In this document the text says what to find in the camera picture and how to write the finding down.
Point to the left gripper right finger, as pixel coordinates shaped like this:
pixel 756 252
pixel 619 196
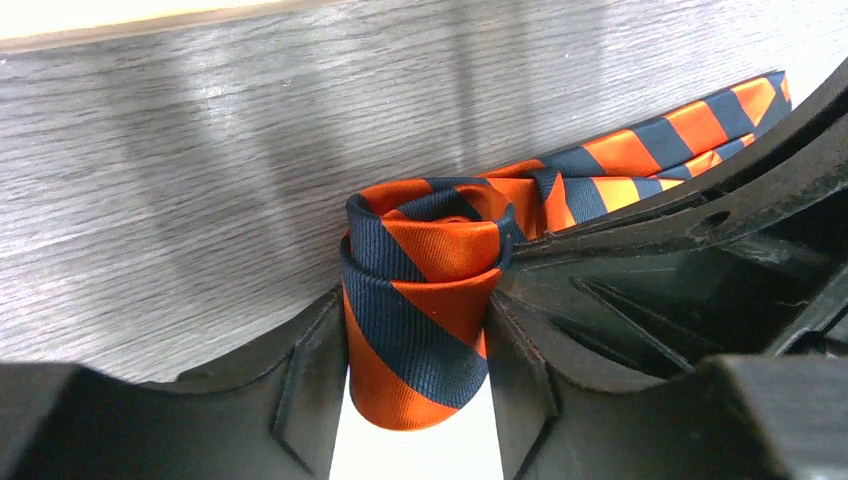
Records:
pixel 564 412

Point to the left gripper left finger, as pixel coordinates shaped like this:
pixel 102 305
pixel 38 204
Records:
pixel 267 410

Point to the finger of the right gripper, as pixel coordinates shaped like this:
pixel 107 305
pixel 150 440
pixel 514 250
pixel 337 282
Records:
pixel 696 179
pixel 752 272

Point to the orange navy striped tie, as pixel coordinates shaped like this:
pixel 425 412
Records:
pixel 422 256

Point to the wooden grid organizer box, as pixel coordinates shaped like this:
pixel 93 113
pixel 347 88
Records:
pixel 33 25

